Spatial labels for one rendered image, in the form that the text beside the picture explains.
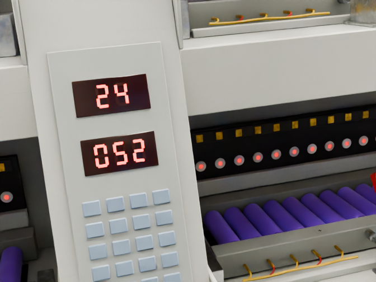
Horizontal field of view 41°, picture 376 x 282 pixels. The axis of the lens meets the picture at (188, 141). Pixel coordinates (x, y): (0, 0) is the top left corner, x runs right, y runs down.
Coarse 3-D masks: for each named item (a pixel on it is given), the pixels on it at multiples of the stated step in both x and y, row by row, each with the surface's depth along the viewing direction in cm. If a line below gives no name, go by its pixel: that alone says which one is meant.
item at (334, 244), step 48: (192, 144) 50; (240, 144) 51; (288, 144) 53; (336, 144) 54; (240, 192) 52; (288, 192) 51; (336, 192) 53; (240, 240) 45; (288, 240) 42; (336, 240) 43
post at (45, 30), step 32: (32, 0) 30; (64, 0) 31; (96, 0) 31; (128, 0) 32; (160, 0) 32; (32, 32) 30; (64, 32) 31; (96, 32) 31; (128, 32) 32; (160, 32) 32; (32, 64) 30; (32, 96) 30; (192, 160) 33; (64, 192) 31; (192, 192) 33; (64, 224) 31; (192, 224) 33; (64, 256) 31; (192, 256) 33
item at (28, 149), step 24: (0, 0) 49; (336, 96) 57; (360, 96) 58; (192, 120) 53; (216, 120) 54; (240, 120) 54; (0, 144) 49; (24, 144) 49; (24, 168) 50; (24, 192) 50; (48, 216) 50; (48, 240) 50
